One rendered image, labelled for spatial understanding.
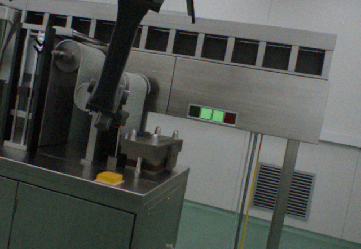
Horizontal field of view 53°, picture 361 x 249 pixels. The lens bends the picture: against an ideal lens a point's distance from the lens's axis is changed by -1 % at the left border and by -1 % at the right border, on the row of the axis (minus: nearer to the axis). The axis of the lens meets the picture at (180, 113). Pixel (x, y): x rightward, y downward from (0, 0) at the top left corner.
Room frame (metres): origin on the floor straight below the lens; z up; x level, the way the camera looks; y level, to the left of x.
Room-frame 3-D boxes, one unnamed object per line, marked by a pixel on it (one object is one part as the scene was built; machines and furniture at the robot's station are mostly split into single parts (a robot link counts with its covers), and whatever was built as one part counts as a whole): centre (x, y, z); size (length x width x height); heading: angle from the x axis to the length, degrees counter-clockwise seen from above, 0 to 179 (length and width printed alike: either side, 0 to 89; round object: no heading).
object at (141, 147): (1.68, 0.09, 1.00); 0.40 x 0.16 x 0.06; 165
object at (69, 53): (1.61, 0.55, 1.33); 0.06 x 0.06 x 0.06; 75
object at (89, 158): (1.54, 0.35, 1.05); 0.06 x 0.05 x 0.31; 165
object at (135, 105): (1.66, 0.22, 1.11); 0.23 x 0.01 x 0.18; 165
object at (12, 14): (1.86, 0.97, 1.50); 0.14 x 0.14 x 0.06
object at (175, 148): (1.67, 0.00, 0.96); 0.10 x 0.03 x 0.11; 165
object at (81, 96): (1.72, 0.39, 1.17); 0.26 x 0.12 x 0.12; 165
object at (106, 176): (1.30, 0.21, 0.91); 0.07 x 0.07 x 0.02; 75
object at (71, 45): (1.76, 0.51, 1.33); 0.25 x 0.14 x 0.14; 165
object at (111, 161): (1.67, 0.21, 0.92); 0.28 x 0.04 x 0.04; 165
